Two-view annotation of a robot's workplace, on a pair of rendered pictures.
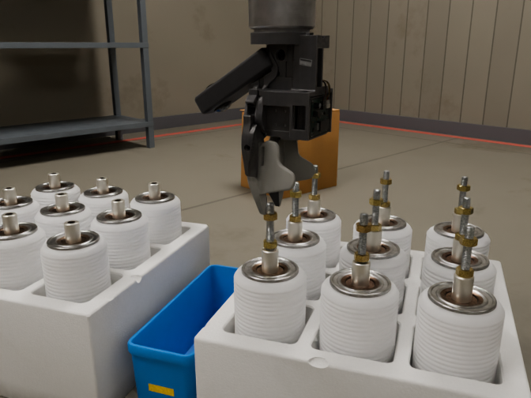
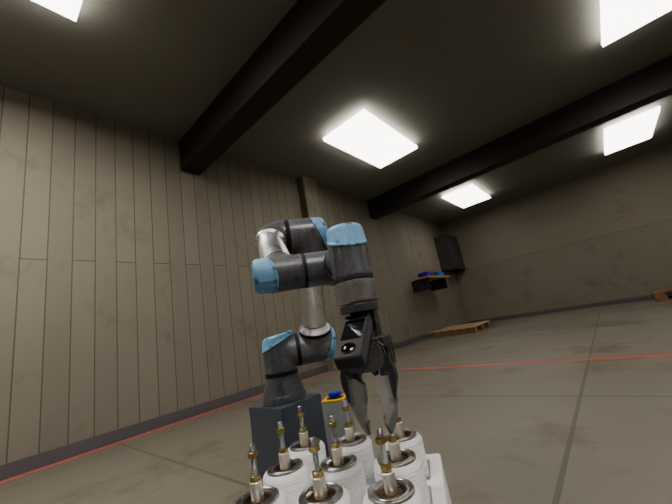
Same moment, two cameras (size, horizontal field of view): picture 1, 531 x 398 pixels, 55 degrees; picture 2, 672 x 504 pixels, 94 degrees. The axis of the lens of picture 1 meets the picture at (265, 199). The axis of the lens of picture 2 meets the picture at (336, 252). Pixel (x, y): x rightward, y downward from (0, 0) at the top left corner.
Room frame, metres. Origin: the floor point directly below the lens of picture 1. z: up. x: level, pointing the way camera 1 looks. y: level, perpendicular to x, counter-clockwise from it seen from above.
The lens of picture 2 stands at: (0.69, 0.56, 0.52)
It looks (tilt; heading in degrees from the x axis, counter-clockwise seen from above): 13 degrees up; 263
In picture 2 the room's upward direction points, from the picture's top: 10 degrees counter-clockwise
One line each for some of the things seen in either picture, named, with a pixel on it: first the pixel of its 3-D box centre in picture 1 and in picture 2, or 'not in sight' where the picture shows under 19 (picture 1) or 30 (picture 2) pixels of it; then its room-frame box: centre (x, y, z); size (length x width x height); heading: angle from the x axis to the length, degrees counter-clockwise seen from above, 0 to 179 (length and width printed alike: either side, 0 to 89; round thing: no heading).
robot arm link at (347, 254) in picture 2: not in sight; (348, 254); (0.60, -0.02, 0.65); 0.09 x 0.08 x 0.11; 98
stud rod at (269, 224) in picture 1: (269, 230); (383, 453); (0.61, -0.01, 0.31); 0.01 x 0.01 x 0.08
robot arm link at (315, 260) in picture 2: not in sight; (330, 267); (0.64, -0.12, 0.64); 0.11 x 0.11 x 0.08; 8
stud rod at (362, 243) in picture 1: (362, 242); not in sight; (0.57, -0.12, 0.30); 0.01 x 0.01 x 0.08
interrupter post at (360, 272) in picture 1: (360, 273); (395, 450); (0.57, -0.12, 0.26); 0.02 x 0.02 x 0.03
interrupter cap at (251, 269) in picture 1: (269, 269); (391, 491); (0.61, -0.01, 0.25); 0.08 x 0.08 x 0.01
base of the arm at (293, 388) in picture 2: not in sight; (283, 385); (0.83, -0.64, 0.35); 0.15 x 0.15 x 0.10
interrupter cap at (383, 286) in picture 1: (359, 283); (396, 458); (0.57, -0.12, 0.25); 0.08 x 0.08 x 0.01
